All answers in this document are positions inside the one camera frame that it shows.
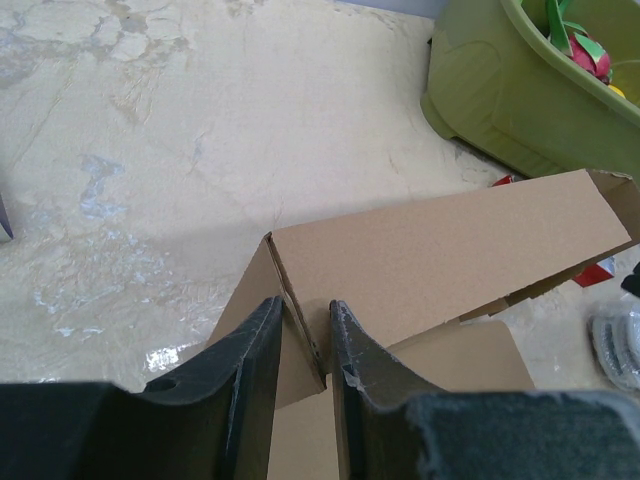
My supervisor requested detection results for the brown cardboard box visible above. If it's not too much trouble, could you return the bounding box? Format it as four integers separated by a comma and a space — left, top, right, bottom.
213, 170, 639, 479

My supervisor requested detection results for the yellow toy mango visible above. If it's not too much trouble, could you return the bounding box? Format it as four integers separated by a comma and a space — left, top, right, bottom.
608, 84, 626, 98

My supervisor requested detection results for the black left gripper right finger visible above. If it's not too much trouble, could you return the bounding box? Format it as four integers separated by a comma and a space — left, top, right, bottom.
330, 300, 639, 479

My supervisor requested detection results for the pink toy dragon fruit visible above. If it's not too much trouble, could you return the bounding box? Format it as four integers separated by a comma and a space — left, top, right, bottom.
545, 0, 613, 86

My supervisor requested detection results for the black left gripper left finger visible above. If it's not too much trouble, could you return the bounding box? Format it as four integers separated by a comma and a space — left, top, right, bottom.
1, 297, 283, 479

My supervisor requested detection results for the green plastic basket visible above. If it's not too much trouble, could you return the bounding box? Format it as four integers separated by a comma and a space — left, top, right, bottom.
420, 1, 639, 177

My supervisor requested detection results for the purple toothpaste box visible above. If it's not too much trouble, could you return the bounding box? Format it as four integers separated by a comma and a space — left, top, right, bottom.
0, 197, 14, 243

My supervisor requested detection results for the silver foil pouch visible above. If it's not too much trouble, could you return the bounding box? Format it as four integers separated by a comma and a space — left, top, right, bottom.
587, 294, 639, 394

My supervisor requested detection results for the red toothpaste box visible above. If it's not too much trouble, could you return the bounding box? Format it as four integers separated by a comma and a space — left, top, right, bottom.
491, 174, 616, 288

